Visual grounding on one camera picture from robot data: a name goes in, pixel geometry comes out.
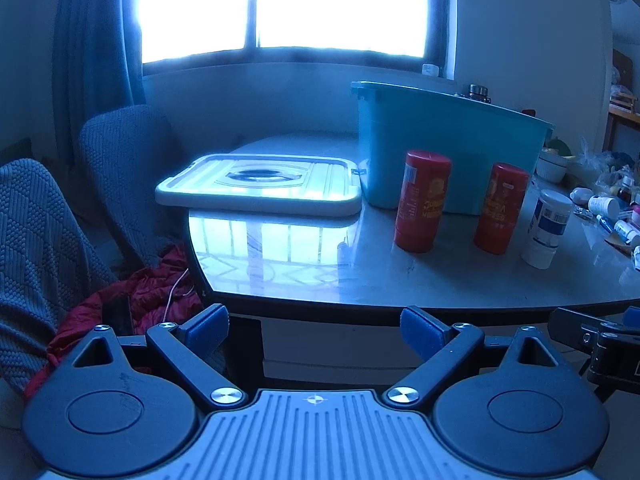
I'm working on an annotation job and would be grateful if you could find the white plastic box lid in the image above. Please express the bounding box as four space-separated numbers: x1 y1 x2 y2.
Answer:
155 154 363 218

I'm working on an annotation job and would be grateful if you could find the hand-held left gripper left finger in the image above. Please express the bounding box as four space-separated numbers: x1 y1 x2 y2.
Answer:
72 304 249 408

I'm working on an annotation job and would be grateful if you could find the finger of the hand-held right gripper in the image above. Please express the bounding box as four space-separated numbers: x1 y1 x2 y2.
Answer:
547 304 640 356

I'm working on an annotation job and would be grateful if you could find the bright window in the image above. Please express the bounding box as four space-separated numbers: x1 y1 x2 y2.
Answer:
122 0 447 75

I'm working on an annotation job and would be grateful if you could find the clear plastic bag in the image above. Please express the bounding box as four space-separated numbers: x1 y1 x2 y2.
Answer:
575 135 640 192

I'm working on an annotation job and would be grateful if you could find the white bottle with blue label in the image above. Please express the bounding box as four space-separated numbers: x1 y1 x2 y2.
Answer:
520 189 575 270

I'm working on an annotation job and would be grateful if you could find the white ribbed bowl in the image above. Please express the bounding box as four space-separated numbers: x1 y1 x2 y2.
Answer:
536 150 572 183

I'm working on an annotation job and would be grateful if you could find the red cylindrical canister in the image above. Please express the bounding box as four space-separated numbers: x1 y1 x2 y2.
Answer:
473 162 531 256
394 150 453 254

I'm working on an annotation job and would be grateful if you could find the chair with grey knitted cover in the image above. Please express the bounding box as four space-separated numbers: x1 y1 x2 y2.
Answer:
79 105 201 271
0 157 118 396

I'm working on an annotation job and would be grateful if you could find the glossy marble desktop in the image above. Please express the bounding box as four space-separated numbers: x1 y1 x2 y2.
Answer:
187 130 640 326

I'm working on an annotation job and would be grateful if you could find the blue curtain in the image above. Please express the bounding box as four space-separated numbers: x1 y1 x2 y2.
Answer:
52 0 148 161

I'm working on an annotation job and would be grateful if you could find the red jacket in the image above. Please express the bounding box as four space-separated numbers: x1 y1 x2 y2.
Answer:
22 245 203 401

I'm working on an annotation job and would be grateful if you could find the thin white cable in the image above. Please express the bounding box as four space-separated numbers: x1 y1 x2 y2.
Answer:
164 267 196 322

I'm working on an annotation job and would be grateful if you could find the wooden shelf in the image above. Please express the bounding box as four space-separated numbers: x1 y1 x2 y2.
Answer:
605 90 640 157

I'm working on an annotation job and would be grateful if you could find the teal plastic storage box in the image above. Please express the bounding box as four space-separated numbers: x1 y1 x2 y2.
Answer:
350 81 556 217

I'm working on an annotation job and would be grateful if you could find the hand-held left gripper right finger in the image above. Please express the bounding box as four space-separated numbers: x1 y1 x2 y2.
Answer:
382 305 562 408

